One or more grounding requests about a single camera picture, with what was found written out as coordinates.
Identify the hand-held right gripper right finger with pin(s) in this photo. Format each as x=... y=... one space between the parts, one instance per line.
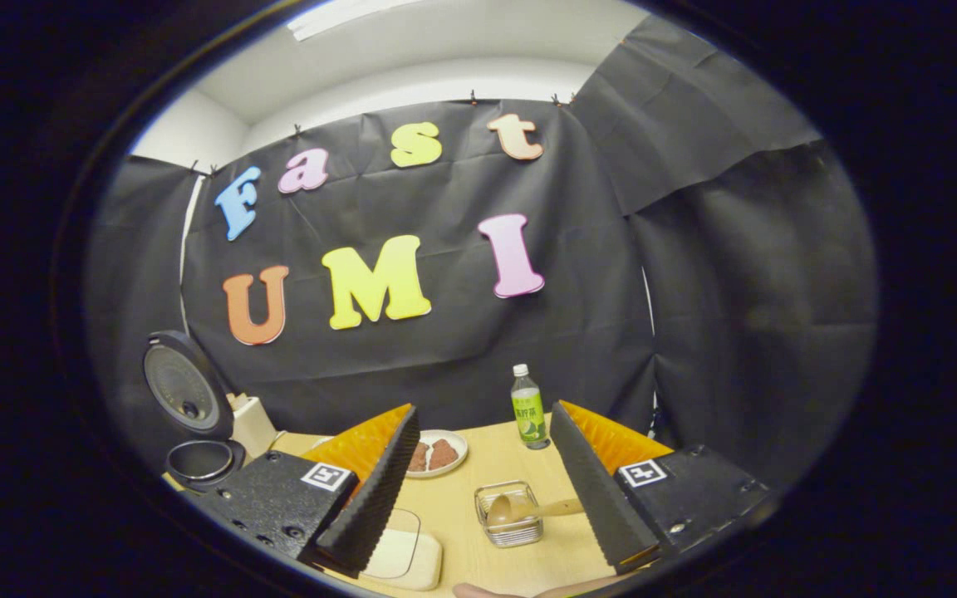
x=599 y=498

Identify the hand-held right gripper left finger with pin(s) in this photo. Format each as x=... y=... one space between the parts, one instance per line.
x=369 y=502

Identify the wooden spoon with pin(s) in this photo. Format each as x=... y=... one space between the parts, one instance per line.
x=503 y=508

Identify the black and steel rice cooker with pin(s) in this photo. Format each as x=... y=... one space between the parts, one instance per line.
x=184 y=386

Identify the brown meat piece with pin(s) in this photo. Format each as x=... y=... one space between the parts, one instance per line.
x=419 y=458
x=444 y=454

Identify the white plate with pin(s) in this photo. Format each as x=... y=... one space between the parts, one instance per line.
x=458 y=444

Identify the green tea bottle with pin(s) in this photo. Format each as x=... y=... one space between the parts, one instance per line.
x=530 y=415

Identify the black backdrop cloth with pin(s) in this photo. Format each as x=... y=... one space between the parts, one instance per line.
x=445 y=365

